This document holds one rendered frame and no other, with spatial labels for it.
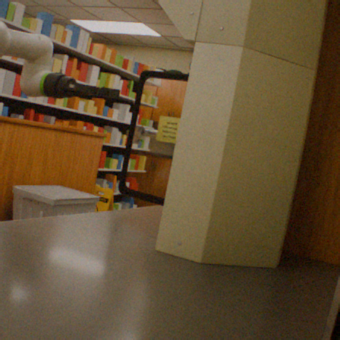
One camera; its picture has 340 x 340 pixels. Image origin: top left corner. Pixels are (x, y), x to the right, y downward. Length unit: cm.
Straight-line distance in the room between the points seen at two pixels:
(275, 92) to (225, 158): 19
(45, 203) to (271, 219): 231
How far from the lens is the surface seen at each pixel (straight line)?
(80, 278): 75
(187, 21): 104
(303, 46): 107
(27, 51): 165
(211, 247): 98
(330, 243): 129
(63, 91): 162
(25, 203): 330
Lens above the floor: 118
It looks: 3 degrees down
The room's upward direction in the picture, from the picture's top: 11 degrees clockwise
